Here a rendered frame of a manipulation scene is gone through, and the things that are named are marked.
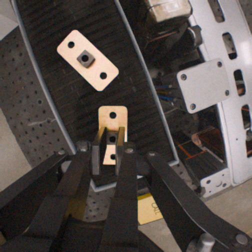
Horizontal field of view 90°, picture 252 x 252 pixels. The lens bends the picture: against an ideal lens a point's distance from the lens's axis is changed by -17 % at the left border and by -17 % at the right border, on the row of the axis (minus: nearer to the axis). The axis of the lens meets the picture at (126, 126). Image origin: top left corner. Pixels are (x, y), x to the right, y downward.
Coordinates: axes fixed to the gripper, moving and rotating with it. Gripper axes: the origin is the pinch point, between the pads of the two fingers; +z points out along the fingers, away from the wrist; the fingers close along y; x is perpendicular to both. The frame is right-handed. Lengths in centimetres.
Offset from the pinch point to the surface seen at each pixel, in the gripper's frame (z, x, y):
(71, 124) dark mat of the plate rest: 4.2, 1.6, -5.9
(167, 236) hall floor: 120, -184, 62
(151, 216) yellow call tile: 4.2, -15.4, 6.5
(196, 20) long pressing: 20.1, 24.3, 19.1
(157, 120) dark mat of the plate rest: 4.1, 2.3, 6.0
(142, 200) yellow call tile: 4.1, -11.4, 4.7
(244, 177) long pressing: 20, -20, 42
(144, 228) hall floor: 120, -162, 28
